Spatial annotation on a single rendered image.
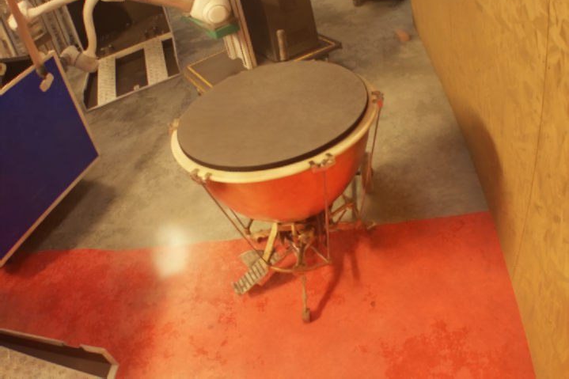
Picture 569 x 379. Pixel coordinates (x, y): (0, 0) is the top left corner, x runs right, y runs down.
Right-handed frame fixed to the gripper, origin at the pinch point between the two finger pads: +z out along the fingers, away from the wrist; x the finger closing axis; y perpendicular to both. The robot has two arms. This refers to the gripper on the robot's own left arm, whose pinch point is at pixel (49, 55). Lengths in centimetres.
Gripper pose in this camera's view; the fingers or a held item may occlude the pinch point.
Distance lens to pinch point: 291.6
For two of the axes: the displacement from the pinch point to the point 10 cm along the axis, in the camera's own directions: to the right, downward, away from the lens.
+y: 8.4, -0.1, -5.5
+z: 3.5, 7.7, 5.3
